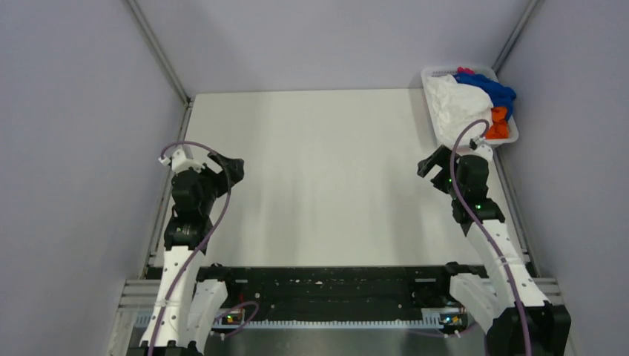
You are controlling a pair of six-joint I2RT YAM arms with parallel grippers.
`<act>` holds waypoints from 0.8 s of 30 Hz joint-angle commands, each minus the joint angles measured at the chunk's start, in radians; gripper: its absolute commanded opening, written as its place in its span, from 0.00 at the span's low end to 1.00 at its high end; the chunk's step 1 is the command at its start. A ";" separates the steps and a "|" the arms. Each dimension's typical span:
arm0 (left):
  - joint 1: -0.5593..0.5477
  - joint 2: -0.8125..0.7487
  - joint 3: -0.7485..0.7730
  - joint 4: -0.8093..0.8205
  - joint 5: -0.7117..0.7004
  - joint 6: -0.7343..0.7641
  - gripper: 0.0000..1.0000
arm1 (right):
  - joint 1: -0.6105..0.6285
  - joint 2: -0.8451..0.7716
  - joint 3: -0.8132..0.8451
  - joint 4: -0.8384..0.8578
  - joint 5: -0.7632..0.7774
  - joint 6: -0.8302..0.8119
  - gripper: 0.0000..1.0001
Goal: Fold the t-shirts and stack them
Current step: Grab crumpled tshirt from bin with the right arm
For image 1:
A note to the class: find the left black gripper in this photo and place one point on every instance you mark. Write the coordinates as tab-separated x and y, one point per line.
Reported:
220	178

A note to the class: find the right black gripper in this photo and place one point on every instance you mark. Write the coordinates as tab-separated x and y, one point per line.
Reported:
441	157

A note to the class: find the white printed t-shirt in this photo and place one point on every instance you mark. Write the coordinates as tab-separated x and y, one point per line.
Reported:
453	106

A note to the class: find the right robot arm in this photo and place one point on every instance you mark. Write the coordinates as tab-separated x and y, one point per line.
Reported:
516	316

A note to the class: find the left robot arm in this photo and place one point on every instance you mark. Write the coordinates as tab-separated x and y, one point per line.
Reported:
185	308

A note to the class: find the orange t-shirt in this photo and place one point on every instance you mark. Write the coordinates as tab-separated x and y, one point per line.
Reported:
499	127

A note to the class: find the blue t-shirt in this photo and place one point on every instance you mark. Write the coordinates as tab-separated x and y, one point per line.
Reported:
500	95

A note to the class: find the pink t-shirt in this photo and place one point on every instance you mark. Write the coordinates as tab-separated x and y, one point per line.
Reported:
465	70

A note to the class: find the white plastic basket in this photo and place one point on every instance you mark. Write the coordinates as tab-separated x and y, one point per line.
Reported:
442	71

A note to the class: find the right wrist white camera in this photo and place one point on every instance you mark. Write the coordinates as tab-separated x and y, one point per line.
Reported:
482	148

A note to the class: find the wrist white camera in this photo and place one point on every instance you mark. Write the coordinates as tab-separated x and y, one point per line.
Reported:
181	159
482	148

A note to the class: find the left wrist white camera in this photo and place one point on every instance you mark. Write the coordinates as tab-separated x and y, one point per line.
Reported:
181	159

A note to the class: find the left corner metal post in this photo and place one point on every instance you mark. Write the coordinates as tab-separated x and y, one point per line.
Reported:
157	51

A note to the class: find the corner metal post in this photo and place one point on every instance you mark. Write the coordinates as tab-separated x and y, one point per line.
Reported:
157	51
528	12

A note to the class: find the right corner metal post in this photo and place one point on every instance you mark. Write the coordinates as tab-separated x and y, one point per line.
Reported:
528	12

